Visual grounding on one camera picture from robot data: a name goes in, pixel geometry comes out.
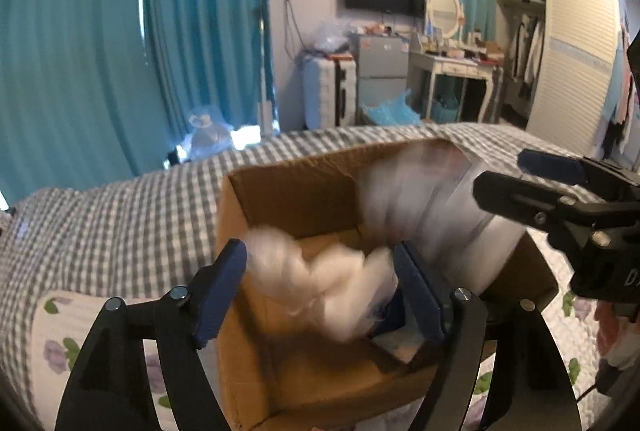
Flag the grey checked bed sheet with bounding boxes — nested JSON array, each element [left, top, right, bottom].
[[0, 121, 621, 392]]

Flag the wide teal curtain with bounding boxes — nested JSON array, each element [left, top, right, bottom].
[[0, 0, 166, 204]]

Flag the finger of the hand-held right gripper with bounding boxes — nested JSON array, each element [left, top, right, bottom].
[[518, 149, 640, 188], [472, 171, 603, 238]]

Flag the blue plastic bag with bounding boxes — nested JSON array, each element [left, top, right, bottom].
[[361, 90, 426, 128]]

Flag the white dressing table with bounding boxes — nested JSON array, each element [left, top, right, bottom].
[[406, 45, 504, 124]]

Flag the pink cloth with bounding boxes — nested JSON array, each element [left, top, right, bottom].
[[594, 298, 640, 369]]

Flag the white pole stand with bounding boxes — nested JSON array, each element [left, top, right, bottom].
[[257, 3, 275, 138]]

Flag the hanging clothes in wardrobe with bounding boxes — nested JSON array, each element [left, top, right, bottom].
[[509, 12, 547, 100]]

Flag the teal basket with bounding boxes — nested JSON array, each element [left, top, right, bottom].
[[431, 95, 462, 124]]

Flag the white floral quilt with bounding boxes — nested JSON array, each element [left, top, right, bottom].
[[31, 231, 608, 431]]

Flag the white wardrobe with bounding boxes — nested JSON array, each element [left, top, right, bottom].
[[492, 0, 625, 148]]

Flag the clothes hanging on wardrobe side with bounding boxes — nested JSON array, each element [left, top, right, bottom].
[[601, 18, 640, 158]]

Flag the white fluffy plush toy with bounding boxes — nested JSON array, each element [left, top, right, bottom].
[[246, 225, 401, 343]]

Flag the small grey fridge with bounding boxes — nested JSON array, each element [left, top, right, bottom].
[[355, 33, 411, 128]]

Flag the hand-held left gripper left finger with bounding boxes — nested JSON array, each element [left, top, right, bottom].
[[59, 238, 248, 431]]

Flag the black wall cable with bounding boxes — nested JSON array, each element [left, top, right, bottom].
[[283, 0, 308, 62]]

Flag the large clear plastic bag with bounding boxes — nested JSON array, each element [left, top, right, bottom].
[[181, 105, 237, 162]]

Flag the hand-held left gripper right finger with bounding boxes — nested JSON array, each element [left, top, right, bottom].
[[392, 242, 584, 431]]

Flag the white oval mirror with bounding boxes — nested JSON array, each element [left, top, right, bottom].
[[426, 0, 464, 40]]

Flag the brown cardboard box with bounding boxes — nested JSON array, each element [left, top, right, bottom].
[[214, 138, 560, 431]]

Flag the white suitcase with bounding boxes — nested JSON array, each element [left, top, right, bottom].
[[303, 55, 359, 130]]

